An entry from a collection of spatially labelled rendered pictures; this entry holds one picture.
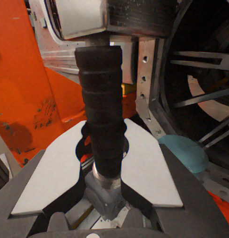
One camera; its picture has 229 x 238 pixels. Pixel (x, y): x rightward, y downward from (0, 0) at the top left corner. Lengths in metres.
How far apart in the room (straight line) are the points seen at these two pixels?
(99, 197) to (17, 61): 0.52
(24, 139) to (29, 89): 0.14
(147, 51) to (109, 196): 0.50
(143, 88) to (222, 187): 0.29
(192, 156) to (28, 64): 0.41
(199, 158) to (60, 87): 0.42
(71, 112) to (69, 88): 0.09
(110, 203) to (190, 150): 0.39
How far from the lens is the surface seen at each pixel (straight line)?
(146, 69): 0.32
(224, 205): 0.43
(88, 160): 0.85
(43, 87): 0.41
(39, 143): 0.46
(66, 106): 0.47
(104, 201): 0.56
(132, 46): 0.61
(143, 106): 0.34
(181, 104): 0.41
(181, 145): 0.25
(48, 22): 1.35
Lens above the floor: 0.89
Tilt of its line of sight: 30 degrees down
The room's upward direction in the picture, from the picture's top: 3 degrees counter-clockwise
